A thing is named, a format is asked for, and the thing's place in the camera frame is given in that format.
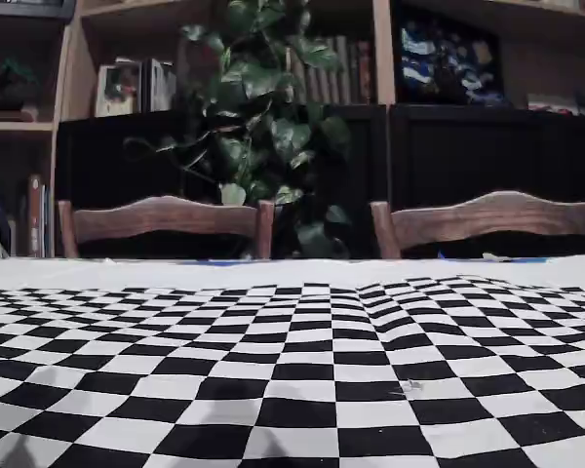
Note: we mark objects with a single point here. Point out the black white box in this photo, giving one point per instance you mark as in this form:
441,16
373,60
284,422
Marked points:
160,85

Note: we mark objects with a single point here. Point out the white picture box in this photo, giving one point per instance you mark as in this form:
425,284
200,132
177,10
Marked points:
119,90

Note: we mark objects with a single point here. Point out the blue tape strip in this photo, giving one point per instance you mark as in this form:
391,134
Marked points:
231,262
517,259

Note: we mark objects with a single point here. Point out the black white checkered mat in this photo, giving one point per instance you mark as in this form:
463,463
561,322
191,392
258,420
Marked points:
292,341

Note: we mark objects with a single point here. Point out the brown wooden chair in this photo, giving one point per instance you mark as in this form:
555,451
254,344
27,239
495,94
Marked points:
166,219
492,217

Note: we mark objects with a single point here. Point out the green leafy pothos plant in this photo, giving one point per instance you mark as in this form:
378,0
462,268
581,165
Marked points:
253,97

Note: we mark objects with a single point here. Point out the row of beige books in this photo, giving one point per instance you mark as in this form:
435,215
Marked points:
331,73

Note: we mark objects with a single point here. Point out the black cabinet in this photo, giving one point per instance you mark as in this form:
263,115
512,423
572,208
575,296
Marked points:
468,156
102,156

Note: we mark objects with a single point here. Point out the light wooden bookshelf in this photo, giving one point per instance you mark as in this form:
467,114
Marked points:
381,49

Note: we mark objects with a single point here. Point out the blue starry night painting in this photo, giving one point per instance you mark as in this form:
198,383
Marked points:
443,63

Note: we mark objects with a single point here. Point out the orange book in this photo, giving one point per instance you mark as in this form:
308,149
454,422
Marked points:
35,214

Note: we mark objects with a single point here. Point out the red white book stack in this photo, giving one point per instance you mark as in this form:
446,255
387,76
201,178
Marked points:
551,107

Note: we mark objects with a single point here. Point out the dark figurine on base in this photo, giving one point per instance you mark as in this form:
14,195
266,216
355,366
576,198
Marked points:
14,90

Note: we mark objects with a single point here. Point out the black device on shelf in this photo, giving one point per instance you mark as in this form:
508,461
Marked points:
24,7

